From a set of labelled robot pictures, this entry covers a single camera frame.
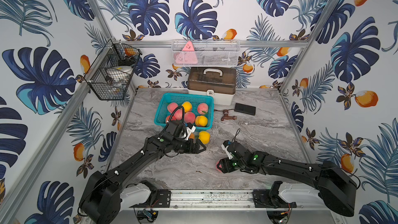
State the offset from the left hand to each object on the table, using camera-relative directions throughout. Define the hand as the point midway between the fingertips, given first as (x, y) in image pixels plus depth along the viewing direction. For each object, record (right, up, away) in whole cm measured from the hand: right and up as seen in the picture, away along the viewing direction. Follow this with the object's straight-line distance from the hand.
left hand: (200, 147), depth 76 cm
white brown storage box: (+13, +36, +25) cm, 46 cm away
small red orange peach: (-5, +3, +15) cm, 16 cm away
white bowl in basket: (-41, +37, +4) cm, 55 cm away
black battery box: (+31, +18, +30) cm, 47 cm away
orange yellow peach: (-21, +12, +22) cm, 33 cm away
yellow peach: (-8, +20, +27) cm, 35 cm away
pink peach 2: (-14, +15, +24) cm, 31 cm away
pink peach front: (+9, -12, +4) cm, 16 cm away
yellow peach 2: (+3, +2, +14) cm, 14 cm away
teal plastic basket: (-3, +25, +30) cm, 39 cm away
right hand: (+12, -11, +6) cm, 17 cm away
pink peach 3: (-7, +13, +21) cm, 25 cm away
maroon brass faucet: (+17, +13, +28) cm, 35 cm away
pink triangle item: (-7, +49, +13) cm, 51 cm away
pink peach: (+2, +19, +25) cm, 31 cm away
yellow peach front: (+1, +11, +20) cm, 23 cm away
